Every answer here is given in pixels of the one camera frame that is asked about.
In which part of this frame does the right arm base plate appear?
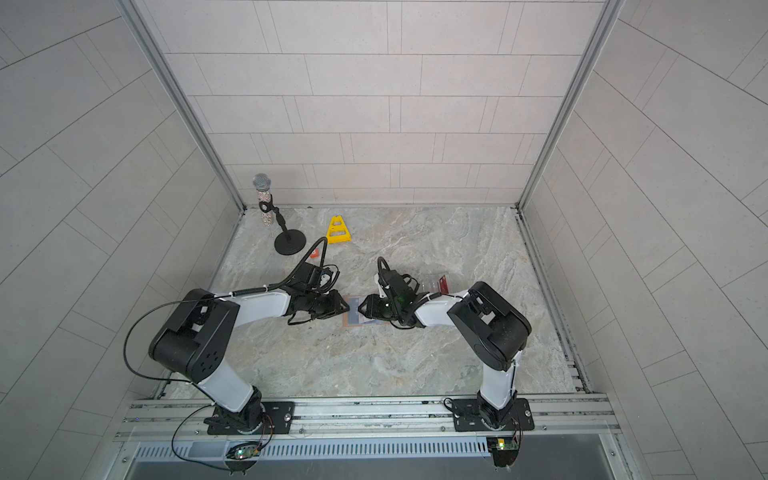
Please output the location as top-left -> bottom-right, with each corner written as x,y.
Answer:
443,396 -> 535,432

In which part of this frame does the red card in stand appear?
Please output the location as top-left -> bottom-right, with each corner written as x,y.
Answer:
438,275 -> 449,295

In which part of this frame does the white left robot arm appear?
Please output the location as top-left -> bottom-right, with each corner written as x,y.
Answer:
148,237 -> 349,434

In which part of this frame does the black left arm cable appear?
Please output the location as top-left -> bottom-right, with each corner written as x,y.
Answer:
122,299 -> 235,472

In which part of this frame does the aluminium mounting rail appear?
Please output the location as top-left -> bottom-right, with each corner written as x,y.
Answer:
114,394 -> 620,441

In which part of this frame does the black round-base stand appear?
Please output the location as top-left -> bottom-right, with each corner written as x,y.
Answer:
259,200 -> 306,256

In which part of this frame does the yellow triangular stand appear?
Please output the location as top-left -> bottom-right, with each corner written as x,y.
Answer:
326,215 -> 351,244

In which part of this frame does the white vent grille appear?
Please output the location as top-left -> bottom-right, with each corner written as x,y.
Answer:
260,436 -> 490,461

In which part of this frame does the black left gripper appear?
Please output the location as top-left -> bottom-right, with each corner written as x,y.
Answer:
304,289 -> 354,319

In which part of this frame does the glass bottle with grey cap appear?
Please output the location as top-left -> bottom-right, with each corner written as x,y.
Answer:
252,173 -> 273,226

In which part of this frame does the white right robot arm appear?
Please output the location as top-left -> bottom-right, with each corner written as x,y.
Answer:
358,257 -> 534,433

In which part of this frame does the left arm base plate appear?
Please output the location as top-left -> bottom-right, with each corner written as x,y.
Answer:
204,401 -> 296,435

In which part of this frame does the left green circuit board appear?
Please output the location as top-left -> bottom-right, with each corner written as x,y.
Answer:
225,441 -> 263,474

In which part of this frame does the right circuit board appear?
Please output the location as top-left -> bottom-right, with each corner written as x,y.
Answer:
486,437 -> 521,468

